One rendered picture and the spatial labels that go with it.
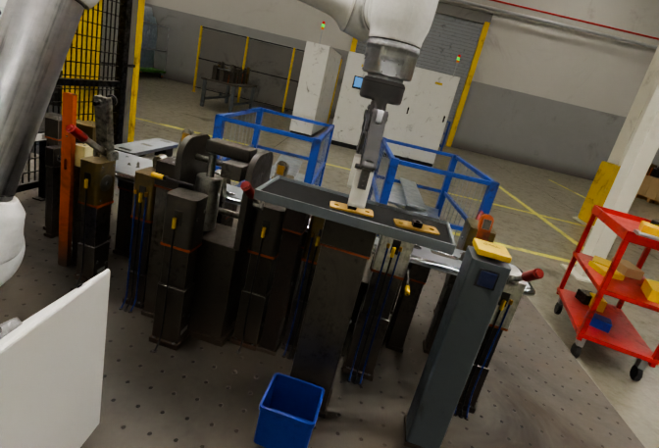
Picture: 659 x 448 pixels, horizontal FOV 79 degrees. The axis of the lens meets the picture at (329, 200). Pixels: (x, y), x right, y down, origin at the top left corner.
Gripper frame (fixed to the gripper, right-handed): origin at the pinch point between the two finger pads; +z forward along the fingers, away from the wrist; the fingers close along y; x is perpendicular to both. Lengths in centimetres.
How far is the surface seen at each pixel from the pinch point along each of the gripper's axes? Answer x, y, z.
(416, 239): 11.4, 7.8, 4.4
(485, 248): 24.8, 4.9, 4.1
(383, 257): 10.9, -11.1, 16.9
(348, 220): -0.6, 5.9, 4.3
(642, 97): 459, -596, -99
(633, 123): 459, -593, -59
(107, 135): -63, -29, 8
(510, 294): 39.3, -7.2, 17.3
